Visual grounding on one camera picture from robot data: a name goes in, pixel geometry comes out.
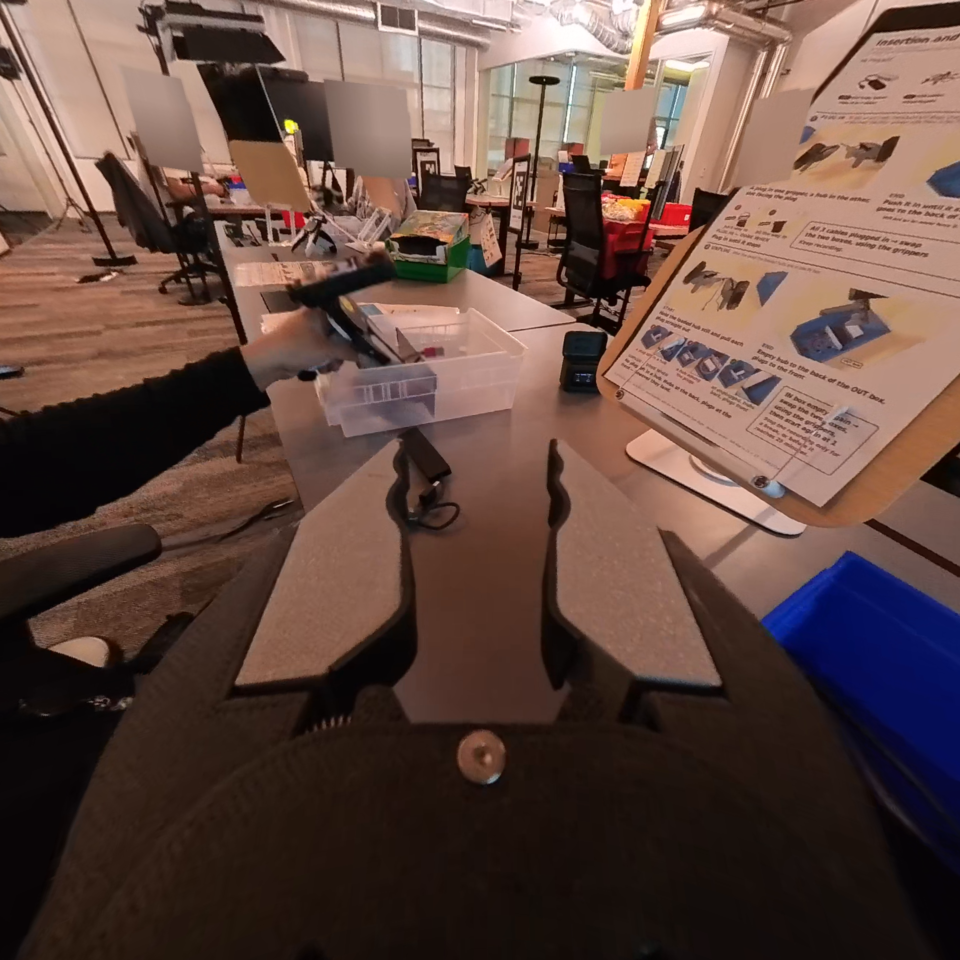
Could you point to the person's left hand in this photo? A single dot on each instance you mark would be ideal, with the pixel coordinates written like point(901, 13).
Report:
point(289, 349)

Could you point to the black office chair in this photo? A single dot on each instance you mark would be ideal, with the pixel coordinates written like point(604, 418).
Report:
point(585, 232)

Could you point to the black monitor screen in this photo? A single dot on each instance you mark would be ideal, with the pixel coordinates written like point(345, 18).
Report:
point(300, 112)

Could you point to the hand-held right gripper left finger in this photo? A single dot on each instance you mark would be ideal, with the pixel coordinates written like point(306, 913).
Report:
point(337, 585)

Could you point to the green cardboard box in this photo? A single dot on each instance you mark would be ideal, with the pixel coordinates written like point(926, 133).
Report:
point(431, 247)

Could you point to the white stand base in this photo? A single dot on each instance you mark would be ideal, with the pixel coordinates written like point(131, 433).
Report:
point(675, 465)

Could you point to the person's left forearm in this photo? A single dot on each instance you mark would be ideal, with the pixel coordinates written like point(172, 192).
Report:
point(112, 442)

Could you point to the tan tilted board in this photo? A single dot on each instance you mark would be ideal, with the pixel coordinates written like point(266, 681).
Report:
point(270, 176)

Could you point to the black light stand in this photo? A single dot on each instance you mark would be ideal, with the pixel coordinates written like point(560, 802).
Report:
point(112, 260)

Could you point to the white printed paper sheet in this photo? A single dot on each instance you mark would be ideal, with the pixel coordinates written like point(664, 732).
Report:
point(285, 274)

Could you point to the clear acrylic stand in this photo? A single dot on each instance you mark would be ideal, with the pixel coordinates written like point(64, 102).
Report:
point(371, 229)

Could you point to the wooden display board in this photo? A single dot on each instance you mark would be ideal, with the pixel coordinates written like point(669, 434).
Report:
point(900, 496)

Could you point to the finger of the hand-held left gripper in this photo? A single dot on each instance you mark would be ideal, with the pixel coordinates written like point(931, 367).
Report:
point(401, 349)

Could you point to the blue plastic bin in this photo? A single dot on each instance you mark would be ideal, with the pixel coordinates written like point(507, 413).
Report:
point(885, 660)

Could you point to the clear plastic bin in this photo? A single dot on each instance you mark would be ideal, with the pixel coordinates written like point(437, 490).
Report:
point(480, 360)

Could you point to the black chair with armrest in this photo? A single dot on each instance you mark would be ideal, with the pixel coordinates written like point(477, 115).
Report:
point(75, 562)

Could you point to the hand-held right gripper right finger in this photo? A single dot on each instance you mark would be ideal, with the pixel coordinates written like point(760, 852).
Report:
point(622, 592)

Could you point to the office chair with dark jacket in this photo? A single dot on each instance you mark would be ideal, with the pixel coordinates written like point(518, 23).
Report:
point(139, 202)

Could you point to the black overhead light panel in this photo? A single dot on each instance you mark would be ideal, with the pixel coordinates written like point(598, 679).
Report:
point(217, 45)

